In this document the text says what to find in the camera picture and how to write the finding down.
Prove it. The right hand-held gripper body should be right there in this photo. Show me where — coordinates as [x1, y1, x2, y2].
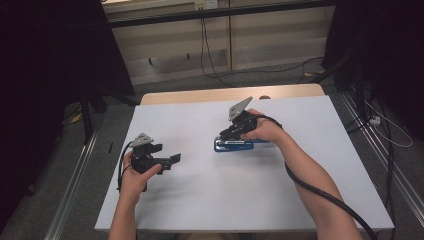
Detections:
[218, 96, 259, 135]

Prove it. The black curtain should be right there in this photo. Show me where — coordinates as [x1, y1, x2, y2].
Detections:
[0, 0, 136, 224]
[321, 0, 424, 141]

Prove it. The light wooden table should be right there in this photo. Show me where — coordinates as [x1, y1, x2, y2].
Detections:
[139, 83, 326, 106]

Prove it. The black cable bundle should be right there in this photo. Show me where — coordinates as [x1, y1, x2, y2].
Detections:
[343, 89, 398, 240]

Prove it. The white wall socket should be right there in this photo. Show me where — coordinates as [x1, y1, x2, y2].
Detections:
[194, 0, 219, 11]

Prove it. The white cable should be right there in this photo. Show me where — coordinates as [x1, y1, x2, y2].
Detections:
[363, 99, 414, 149]

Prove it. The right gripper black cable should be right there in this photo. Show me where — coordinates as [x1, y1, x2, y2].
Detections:
[246, 114, 378, 240]

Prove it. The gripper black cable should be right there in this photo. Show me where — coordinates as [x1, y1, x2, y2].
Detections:
[246, 114, 378, 240]
[116, 141, 134, 193]

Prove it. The aluminium floor rail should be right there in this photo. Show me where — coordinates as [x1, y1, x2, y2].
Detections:
[338, 91, 424, 219]
[43, 129, 99, 240]

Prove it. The black hanging cable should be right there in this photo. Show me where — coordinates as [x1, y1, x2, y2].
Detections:
[199, 18, 234, 88]

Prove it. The blue stapler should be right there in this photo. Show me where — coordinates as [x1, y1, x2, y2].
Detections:
[213, 137, 272, 153]

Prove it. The black floor cable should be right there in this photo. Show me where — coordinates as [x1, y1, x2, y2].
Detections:
[229, 56, 325, 84]

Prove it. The white table board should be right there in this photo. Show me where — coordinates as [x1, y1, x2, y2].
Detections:
[94, 95, 395, 233]

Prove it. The person's right hand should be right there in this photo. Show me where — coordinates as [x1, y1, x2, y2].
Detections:
[240, 108, 284, 144]

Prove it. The yellow floor tape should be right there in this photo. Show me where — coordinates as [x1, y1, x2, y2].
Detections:
[68, 111, 83, 125]
[303, 69, 326, 78]

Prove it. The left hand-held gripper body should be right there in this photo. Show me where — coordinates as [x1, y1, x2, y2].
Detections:
[128, 132, 173, 175]

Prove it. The person's left hand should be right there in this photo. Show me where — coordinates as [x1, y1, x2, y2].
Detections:
[118, 151, 163, 204]

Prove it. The black metal stand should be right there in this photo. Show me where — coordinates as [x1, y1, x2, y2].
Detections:
[79, 84, 139, 146]
[313, 54, 368, 114]

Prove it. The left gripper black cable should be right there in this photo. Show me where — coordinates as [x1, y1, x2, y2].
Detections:
[116, 141, 134, 193]

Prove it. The black horizontal bar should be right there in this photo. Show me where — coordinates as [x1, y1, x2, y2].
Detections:
[106, 0, 336, 29]

